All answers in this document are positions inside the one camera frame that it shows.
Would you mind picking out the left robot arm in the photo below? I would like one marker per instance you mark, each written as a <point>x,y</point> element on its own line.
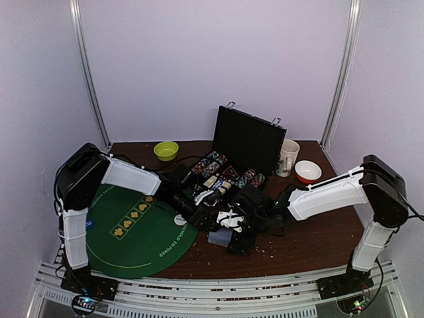
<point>76,183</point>

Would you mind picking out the green round poker mat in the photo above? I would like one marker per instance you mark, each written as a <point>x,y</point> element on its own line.
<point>134,235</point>

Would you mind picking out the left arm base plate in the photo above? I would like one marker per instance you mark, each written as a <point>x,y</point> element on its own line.
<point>95,286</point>

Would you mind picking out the blue small blind button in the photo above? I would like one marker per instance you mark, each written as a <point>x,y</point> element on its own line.
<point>89,224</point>

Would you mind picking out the black red triangle token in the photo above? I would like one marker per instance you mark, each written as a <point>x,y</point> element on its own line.
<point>230,172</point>

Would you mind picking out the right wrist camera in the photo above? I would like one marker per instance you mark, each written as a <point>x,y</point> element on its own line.
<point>252,201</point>

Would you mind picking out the white dealer button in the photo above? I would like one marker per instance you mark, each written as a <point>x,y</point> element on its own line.
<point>179,220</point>

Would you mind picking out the beige cup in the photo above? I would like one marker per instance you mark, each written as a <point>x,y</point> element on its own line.
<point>288,156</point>

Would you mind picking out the black poker chip case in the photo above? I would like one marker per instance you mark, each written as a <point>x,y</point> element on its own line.
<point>248,142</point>

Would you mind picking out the aluminium post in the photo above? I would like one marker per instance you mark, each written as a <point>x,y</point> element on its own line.
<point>87,74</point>
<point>341,84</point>

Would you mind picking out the grey playing card deck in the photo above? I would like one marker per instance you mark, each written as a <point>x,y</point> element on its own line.
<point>222,237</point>

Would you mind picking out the blue boxed card deck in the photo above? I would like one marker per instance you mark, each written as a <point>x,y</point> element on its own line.
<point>222,184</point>

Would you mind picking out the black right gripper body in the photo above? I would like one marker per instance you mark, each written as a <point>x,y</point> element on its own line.
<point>241,236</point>

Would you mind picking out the orange white bowl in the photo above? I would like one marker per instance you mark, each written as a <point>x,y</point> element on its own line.
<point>307,172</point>

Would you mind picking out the right aluminium post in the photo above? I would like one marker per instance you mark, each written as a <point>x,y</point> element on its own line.
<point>341,84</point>

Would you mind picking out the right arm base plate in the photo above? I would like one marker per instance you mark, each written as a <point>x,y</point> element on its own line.
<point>340,285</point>

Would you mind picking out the lime green bowl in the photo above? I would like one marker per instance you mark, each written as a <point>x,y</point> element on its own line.
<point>166,151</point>

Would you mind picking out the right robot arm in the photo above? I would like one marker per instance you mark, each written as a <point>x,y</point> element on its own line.
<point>373,182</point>

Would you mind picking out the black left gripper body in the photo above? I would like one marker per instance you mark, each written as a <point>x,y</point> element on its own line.
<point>184,210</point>

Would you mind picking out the poker chip row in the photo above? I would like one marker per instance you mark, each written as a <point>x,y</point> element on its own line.
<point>250,177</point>
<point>204,162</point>
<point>214,166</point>

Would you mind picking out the poker chip row right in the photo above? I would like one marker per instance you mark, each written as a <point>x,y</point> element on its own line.
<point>250,177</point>

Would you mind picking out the left aluminium post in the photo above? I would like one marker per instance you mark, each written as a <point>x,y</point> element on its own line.
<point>87,74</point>

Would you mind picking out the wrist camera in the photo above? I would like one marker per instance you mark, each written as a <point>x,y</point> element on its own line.
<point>252,201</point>
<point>181,177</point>

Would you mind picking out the poker chip row far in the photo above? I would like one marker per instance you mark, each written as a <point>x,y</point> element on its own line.
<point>204,162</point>

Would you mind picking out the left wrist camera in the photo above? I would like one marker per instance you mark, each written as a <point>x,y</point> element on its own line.
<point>181,177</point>

